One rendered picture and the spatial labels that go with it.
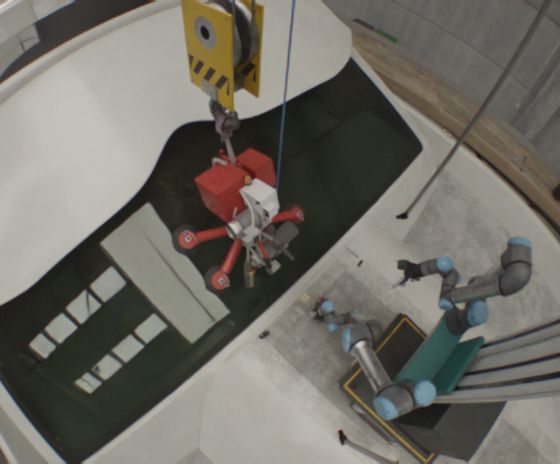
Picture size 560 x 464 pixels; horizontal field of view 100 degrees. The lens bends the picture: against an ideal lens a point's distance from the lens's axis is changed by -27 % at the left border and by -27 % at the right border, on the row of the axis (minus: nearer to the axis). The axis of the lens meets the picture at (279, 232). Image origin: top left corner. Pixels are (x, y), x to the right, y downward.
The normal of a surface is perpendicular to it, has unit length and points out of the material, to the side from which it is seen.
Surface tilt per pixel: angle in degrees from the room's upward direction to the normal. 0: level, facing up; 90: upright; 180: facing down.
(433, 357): 0
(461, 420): 0
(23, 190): 20
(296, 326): 0
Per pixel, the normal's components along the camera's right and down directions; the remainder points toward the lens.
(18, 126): 0.27, -0.16
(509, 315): 0.08, -0.46
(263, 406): -0.09, -0.29
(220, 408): -0.35, -0.02
